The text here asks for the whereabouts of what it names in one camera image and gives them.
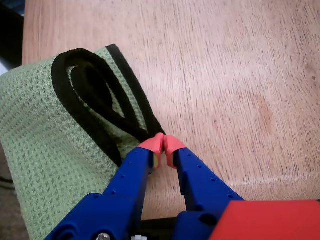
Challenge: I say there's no green waffle cloth black hem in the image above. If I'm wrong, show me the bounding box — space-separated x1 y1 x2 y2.
0 43 167 240

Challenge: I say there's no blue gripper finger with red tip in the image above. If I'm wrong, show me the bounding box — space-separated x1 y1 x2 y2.
44 132 165 240
163 135 245 212

